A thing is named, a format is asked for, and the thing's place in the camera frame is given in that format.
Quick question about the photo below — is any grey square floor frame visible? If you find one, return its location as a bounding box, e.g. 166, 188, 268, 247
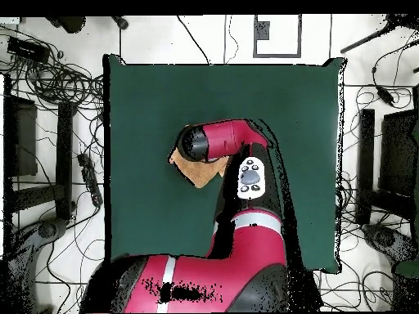
252, 14, 302, 59

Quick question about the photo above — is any orange terry towel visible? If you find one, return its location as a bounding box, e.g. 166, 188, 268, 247
168, 147, 230, 189

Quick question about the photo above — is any thin black cable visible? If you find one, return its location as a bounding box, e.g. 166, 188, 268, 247
176, 14, 211, 65

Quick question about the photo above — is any tangle of black cables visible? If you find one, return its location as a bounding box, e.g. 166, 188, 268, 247
0, 25, 105, 110

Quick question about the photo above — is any dark green table cloth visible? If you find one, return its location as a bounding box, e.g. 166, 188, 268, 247
102, 53, 347, 275

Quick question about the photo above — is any black metal stand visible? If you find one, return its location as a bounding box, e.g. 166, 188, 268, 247
2, 74, 78, 230
354, 107, 419, 227

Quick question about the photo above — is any black power adapter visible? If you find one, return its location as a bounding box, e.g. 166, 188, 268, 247
376, 85, 395, 107

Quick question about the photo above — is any black tripod leg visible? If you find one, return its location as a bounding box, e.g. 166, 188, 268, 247
340, 14, 419, 55

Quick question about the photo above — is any black electronics box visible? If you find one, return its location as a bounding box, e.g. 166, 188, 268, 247
6, 35, 51, 64

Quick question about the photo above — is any black power strip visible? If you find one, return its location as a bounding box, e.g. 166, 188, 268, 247
77, 152, 104, 208

